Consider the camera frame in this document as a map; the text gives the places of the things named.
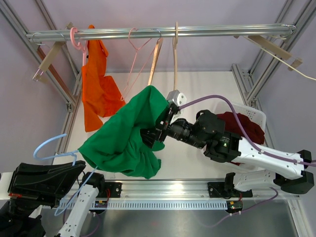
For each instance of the aluminium frame posts right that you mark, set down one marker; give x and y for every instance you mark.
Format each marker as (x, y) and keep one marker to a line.
(251, 82)

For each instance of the orange t shirt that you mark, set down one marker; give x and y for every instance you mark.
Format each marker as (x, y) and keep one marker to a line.
(100, 94)

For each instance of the wooden clip hanger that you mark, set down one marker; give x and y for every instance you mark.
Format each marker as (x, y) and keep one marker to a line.
(48, 59)
(278, 53)

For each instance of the wooden clip hanger right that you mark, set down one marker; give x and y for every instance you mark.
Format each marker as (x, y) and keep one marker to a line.
(278, 53)

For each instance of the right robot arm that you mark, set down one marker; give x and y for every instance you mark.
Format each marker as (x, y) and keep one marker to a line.
(277, 169)

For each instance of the dark maroon t shirt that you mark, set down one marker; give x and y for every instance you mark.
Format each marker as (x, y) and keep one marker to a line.
(253, 130)

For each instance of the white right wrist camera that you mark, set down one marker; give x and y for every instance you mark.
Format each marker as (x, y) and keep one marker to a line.
(177, 98)

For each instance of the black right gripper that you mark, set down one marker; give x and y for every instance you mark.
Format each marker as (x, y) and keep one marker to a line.
(149, 136)

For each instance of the pink wire hanger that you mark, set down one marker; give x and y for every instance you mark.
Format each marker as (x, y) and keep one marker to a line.
(136, 49)

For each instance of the pink plastic hanger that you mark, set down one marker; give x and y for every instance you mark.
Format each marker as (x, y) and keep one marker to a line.
(78, 45)

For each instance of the wooden clip hanger left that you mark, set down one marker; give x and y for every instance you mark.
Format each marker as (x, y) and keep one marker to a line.
(48, 59)

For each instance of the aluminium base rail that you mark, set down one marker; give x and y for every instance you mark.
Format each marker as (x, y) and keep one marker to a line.
(180, 189)

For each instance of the wooden hanger with metal hook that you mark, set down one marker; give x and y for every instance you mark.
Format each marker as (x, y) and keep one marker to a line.
(155, 57)

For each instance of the green t shirt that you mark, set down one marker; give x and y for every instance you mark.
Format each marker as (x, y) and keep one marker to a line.
(117, 146)

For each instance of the white slotted cable duct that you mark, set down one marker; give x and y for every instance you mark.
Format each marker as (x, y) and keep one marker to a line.
(116, 204)

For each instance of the aluminium frame posts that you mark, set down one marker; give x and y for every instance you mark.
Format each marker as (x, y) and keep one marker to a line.
(34, 105)
(251, 82)

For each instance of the metal clothes rail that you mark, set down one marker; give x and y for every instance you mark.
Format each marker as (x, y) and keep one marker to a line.
(280, 29)

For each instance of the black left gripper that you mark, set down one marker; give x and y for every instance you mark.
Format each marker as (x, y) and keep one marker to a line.
(42, 184)

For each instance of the white plastic laundry basket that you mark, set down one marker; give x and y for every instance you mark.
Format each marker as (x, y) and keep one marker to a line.
(255, 116)

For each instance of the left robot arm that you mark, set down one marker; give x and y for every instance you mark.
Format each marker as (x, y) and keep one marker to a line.
(15, 220)

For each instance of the aluminium frame posts left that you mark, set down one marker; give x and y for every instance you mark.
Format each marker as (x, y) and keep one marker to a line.
(34, 105)

